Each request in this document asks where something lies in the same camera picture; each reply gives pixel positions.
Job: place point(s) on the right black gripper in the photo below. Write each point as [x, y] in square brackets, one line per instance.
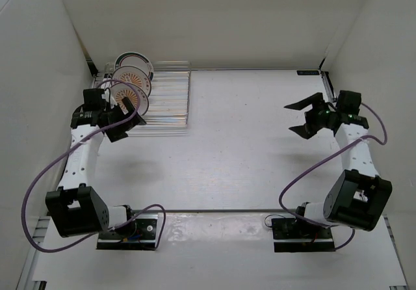
[309, 129]

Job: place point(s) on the orange sunburst plate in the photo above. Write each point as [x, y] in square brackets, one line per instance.
[133, 75]
[135, 94]

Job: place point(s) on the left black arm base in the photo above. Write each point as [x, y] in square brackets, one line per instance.
[141, 235]

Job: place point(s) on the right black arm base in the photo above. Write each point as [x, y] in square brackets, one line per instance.
[293, 236]

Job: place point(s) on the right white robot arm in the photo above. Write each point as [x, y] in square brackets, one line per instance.
[359, 196]

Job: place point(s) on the green rimmed white plate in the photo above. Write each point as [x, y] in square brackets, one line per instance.
[132, 58]

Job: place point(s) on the orange sunburst plate front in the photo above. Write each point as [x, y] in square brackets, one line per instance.
[135, 94]

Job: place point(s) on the small dark label plate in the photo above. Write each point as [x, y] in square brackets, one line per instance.
[307, 72]

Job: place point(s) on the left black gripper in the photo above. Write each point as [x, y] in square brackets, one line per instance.
[119, 133]

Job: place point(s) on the metal wire dish rack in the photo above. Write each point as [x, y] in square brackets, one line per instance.
[168, 102]

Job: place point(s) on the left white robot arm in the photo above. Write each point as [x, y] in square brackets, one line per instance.
[75, 207]

